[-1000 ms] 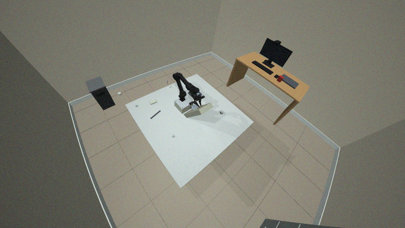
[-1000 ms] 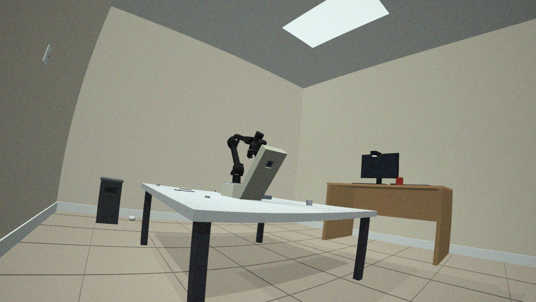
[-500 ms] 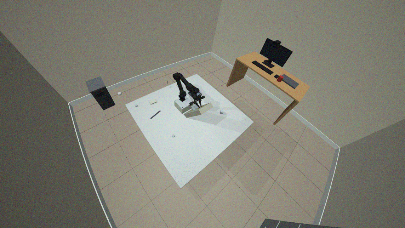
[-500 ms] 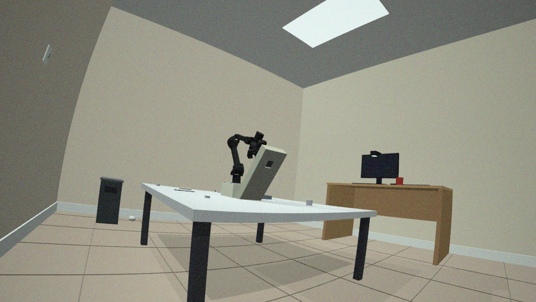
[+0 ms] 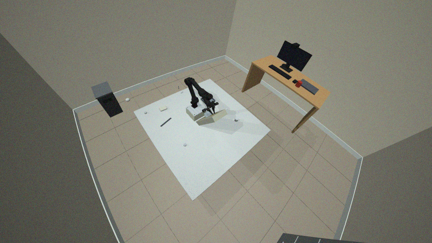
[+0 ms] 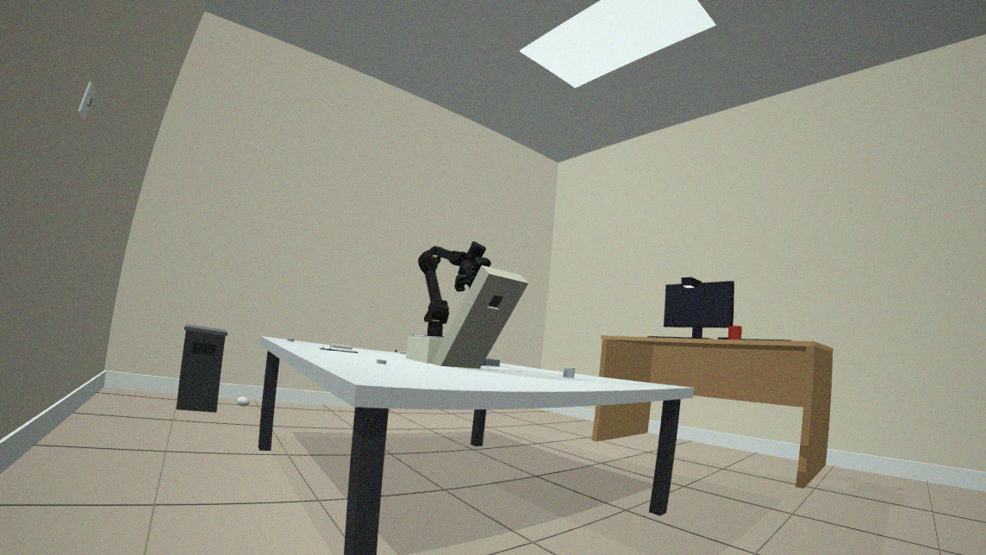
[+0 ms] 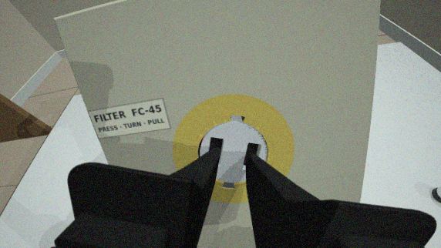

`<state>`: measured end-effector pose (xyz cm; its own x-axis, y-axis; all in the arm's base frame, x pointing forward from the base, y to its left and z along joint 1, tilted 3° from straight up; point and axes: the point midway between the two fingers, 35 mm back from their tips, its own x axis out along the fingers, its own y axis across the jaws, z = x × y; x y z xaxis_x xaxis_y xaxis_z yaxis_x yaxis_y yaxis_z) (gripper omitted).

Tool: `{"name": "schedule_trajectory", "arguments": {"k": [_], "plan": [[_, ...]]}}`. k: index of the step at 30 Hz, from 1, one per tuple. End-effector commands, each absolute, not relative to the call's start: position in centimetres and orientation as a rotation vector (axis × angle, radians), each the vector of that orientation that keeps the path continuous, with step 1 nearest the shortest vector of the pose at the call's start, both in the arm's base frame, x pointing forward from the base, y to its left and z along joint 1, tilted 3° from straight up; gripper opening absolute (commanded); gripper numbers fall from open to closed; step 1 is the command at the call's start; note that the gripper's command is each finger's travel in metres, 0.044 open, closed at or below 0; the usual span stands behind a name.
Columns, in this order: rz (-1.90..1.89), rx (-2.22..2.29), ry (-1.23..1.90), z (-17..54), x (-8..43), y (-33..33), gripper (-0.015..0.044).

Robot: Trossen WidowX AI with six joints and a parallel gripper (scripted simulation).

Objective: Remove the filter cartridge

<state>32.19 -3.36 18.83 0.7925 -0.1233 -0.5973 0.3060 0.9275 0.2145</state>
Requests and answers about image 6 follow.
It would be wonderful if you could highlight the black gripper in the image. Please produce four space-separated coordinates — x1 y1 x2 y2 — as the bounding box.
454 267 478 292

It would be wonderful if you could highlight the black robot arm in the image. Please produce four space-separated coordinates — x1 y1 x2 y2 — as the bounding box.
418 241 491 337

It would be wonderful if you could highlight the pale grey flat panel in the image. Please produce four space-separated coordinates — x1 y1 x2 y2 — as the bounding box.
432 265 528 369

